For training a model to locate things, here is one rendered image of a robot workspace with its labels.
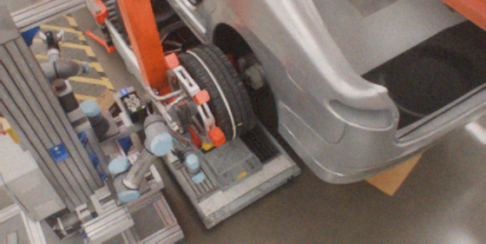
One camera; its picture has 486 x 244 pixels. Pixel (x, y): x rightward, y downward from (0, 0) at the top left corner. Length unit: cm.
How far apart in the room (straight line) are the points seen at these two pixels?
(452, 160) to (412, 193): 44
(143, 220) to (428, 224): 199
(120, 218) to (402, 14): 230
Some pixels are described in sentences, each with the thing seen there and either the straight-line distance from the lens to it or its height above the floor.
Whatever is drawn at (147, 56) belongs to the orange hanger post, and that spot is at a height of 104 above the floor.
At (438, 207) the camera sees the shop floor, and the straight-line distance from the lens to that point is 410.
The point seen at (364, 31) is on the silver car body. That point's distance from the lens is 365.
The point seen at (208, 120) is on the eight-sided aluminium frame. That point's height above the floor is 97.
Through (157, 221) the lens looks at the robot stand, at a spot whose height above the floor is 21.
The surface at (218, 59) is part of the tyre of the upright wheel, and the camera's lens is 320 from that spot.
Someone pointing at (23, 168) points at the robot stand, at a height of 123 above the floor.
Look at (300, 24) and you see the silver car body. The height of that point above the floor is 171.
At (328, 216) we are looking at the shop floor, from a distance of 391.
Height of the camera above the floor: 351
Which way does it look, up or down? 52 degrees down
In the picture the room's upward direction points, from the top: 9 degrees counter-clockwise
